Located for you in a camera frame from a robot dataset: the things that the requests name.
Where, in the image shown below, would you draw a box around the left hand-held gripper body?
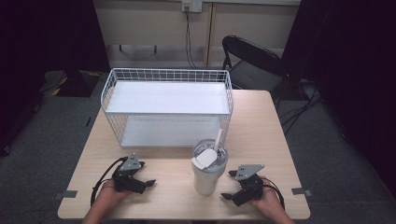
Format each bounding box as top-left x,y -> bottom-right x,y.
111,152 -> 147,195

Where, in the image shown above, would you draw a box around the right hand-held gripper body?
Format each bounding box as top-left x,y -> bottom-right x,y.
232,163 -> 265,207

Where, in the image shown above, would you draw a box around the white tumbler cup with straw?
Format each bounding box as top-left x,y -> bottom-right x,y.
191,128 -> 229,197

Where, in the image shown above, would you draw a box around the white wire shelf rack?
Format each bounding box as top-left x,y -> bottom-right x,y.
100,67 -> 234,148

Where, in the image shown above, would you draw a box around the person's left hand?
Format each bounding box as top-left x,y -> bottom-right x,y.
98,179 -> 133,209

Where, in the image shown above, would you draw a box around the person's right hand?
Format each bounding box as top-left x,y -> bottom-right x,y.
247,175 -> 282,216

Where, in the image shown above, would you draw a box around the grey tape strip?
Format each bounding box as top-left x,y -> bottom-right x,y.
53,189 -> 78,202
290,187 -> 313,198

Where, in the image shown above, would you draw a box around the black folding chair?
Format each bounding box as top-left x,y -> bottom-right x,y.
220,35 -> 290,102

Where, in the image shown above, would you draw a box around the dark curtain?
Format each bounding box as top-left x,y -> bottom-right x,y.
0,0 -> 111,157
280,0 -> 396,200

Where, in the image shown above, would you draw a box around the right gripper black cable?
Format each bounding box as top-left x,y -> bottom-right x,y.
262,177 -> 286,211

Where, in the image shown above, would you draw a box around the black floor cables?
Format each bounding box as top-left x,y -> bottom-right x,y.
277,81 -> 325,135

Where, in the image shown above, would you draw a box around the black wall cable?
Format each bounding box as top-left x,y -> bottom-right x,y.
184,6 -> 198,71

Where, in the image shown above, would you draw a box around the white wall socket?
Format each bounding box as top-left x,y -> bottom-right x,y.
181,0 -> 204,14

